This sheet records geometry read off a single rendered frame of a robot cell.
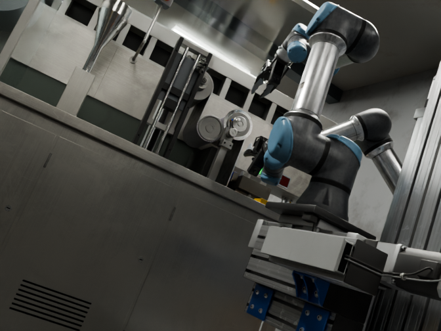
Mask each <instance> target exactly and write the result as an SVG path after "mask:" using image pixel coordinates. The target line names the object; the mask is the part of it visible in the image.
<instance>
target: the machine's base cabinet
mask: <svg viewBox="0 0 441 331"><path fill-rule="evenodd" d="M258 219H262V220H265V221H267V222H268V221H269V222H274V223H277V222H275V221H273V220H271V219H269V218H267V217H265V216H262V215H260V214H258V213H255V212H254V211H251V210H249V209H247V208H245V207H243V206H240V205H238V204H236V203H234V202H231V201H229V200H227V199H225V198H223V197H221V196H219V195H216V194H214V193H212V192H209V191H208V190H205V189H204V188H201V187H199V186H197V185H194V184H192V183H190V182H188V181H185V180H184V179H181V178H179V177H177V176H175V175H173V174H170V173H168V172H166V171H164V170H162V169H160V168H158V167H155V166H153V165H151V164H148V163H146V162H144V161H142V160H139V159H138V158H135V157H133V156H131V155H129V154H126V153H124V152H122V151H120V150H118V149H116V148H114V147H112V146H109V145H107V144H105V143H102V142H100V141H98V140H96V139H94V138H92V137H90V136H87V135H85V134H83V133H80V132H78V131H76V130H75V129H72V128H70V127H68V126H66V125H63V124H61V123H59V122H57V121H54V120H52V119H50V118H48V117H46V116H43V115H41V114H39V113H37V112H34V111H33V110H30V109H29V108H26V107H24V106H22V105H19V104H17V103H15V102H13V101H11V100H9V99H6V98H4V97H2V96H0V331H259V328H260V326H261V323H262V321H261V320H259V319H257V318H255V317H254V316H252V315H250V314H248V313H246V312H245V307H246V305H247V302H248V299H249V296H250V294H251V291H252V289H253V285H254V283H255V282H253V281H251V280H248V279H246V278H244V277H243V274H244V272H245V269H246V267H247V264H248V261H249V258H250V256H251V253H252V251H253V249H252V248H250V247H248V245H249V242H250V239H251V236H252V234H253V231H254V229H255V225H256V224H257V220H258Z"/></svg>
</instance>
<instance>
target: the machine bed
mask: <svg viewBox="0 0 441 331"><path fill-rule="evenodd" d="M0 96H2V97H4V98H6V99H9V100H11V101H13V102H15V103H17V104H19V105H22V106H24V107H26V108H29V109H30V110H33V111H34V112H37V113H39V114H41V115H43V116H46V117H48V118H50V119H52V120H54V121H57V122H59V123H61V124H63V125H66V126H68V127H70V128H72V129H75V130H76V131H78V132H80V133H83V134H85V135H87V136H90V137H92V138H94V139H96V140H98V141H100V142H102V143H105V144H107V145H109V146H112V147H114V148H116V149H118V150H120V151H122V152H124V153H126V154H129V155H131V156H133V157H135V158H138V159H139V160H142V161H144V162H146V163H148V164H151V165H153V166H155V167H158V168H160V169H162V170H164V171H166V172H168V173H170V174H173V175H175V176H177V177H179V178H181V179H184V180H185V181H188V182H190V183H192V184H194V185H197V186H199V187H201V188H204V189H205V190H208V191H209V192H212V193H214V194H216V195H219V196H221V197H223V198H225V199H227V200H229V201H231V202H234V203H236V204H238V205H240V206H243V207H245V208H247V209H249V210H251V211H254V212H255V213H258V214H260V215H262V216H265V217H267V218H269V219H271V220H273V221H275V222H277V223H279V222H278V219H279V217H280V214H278V213H276V212H274V211H272V210H270V209H268V208H266V207H265V205H264V204H262V203H260V202H258V201H256V200H254V199H252V198H250V197H247V196H245V195H243V194H241V193H239V192H236V191H235V190H232V189H231V188H228V187H226V186H224V185H222V184H219V183H217V182H215V181H213V180H211V179H208V178H206V177H204V176H203V175H200V174H198V173H196V172H194V171H192V170H189V169H187V168H185V167H183V166H181V165H178V164H176V163H174V162H172V161H170V160H168V159H166V158H164V157H161V156H159V155H157V154H155V153H153V152H150V151H149V150H146V149H145V148H142V147H140V146H138V145H136V144H134V143H131V142H129V141H127V140H125V139H122V138H121V137H118V136H117V135H114V134H112V133H110V132H108V131H106V130H103V129H101V128H99V127H97V126H95V125H93V124H91V123H89V122H87V121H84V120H82V119H80V118H78V117H76V116H73V115H71V114H69V113H67V112H65V111H63V110H61V109H59V108H56V107H54V106H52V105H50V104H48V103H46V102H43V101H42V100H39V99H37V98H35V97H33V96H31V95H29V94H26V93H24V92H22V91H20V90H18V89H15V88H14V87H11V86H10V85H7V84H5V83H3V82H1V81H0Z"/></svg>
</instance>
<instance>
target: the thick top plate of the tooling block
mask: <svg viewBox="0 0 441 331"><path fill-rule="evenodd" d="M227 187H228V188H231V189H233V188H236V189H238V190H240V191H242V192H244V193H246V194H247V193H250V194H252V196H253V197H255V198H263V199H265V200H267V201H268V198H269V196H270V193H271V190H272V189H271V188H268V187H266V186H264V185H262V184H260V183H258V182H256V181H254V180H252V179H250V178H248V177H246V176H244V175H241V176H238V178H237V180H236V183H230V184H228V186H227Z"/></svg>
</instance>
